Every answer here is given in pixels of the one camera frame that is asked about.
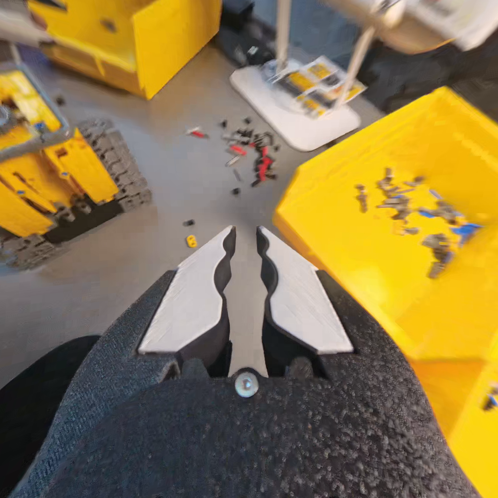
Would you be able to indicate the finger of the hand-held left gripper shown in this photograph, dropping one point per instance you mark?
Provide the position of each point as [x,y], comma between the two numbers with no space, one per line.
[23,27]

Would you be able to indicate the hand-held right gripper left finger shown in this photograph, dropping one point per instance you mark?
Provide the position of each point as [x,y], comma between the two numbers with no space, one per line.
[186,311]

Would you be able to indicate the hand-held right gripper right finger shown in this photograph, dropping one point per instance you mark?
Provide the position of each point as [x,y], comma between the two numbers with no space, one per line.
[303,311]

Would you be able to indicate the small yellow building piece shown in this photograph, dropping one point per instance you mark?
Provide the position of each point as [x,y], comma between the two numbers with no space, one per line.
[191,241]

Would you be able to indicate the yellow plastic storage bin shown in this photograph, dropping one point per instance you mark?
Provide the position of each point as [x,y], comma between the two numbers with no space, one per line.
[350,253]
[175,39]

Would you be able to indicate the heap of grey blue pieces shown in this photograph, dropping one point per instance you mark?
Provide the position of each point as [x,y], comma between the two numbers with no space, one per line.
[400,202]

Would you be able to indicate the yellow building-block toy vehicle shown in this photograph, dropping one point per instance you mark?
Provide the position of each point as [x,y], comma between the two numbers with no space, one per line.
[77,167]

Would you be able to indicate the grey toy track belt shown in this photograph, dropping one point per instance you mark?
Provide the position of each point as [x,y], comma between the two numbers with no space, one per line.
[27,251]
[120,171]

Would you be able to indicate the small grey track link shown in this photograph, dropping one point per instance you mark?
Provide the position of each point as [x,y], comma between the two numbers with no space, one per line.
[109,25]

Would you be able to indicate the grey desk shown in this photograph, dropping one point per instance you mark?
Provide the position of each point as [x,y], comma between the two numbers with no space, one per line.
[155,253]

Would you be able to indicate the pile of small building pieces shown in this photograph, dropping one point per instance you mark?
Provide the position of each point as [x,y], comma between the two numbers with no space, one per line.
[264,159]

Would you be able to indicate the black quilted pad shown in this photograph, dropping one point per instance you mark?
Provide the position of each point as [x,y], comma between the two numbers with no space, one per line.
[31,389]

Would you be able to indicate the white monitor stand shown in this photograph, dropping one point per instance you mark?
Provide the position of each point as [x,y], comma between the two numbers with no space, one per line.
[311,132]

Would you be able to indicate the yellow black sticker sheet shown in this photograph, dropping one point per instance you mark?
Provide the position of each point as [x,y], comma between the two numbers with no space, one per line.
[303,81]

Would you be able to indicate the instruction booklet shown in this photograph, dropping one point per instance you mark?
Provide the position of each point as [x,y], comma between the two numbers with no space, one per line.
[474,23]

